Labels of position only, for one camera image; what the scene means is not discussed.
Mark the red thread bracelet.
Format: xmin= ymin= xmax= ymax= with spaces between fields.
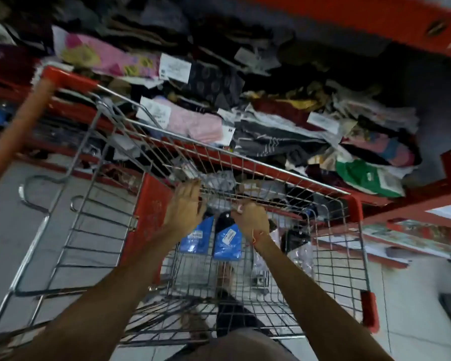
xmin=252 ymin=228 xmax=272 ymax=246

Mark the person's left forearm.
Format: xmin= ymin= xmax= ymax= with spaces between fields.
xmin=7 ymin=225 xmax=182 ymax=361

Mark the blue sock packet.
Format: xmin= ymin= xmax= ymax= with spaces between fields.
xmin=178 ymin=216 xmax=215 ymax=255
xmin=212 ymin=212 xmax=245 ymax=261

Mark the person's right hand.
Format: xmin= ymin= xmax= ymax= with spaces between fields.
xmin=231 ymin=201 xmax=272 ymax=244

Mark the pile of mixed clothing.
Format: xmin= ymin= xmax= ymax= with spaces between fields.
xmin=0 ymin=0 xmax=423 ymax=200

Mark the person's right forearm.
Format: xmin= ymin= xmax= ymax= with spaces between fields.
xmin=252 ymin=233 xmax=395 ymax=361

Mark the person's left hand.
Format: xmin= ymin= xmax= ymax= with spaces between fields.
xmin=162 ymin=179 xmax=208 ymax=239

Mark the person's dark trouser leg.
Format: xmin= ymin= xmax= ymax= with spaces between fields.
xmin=214 ymin=293 xmax=268 ymax=339

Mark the red metal shelf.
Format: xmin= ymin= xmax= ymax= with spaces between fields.
xmin=0 ymin=0 xmax=451 ymax=267

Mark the person's grey shirt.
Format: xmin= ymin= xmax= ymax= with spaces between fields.
xmin=165 ymin=327 xmax=301 ymax=361

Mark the red plastic cart seat panel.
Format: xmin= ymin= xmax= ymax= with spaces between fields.
xmin=119 ymin=172 xmax=174 ymax=287

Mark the metal wire shopping cart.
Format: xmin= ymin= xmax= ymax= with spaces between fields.
xmin=0 ymin=65 xmax=380 ymax=350

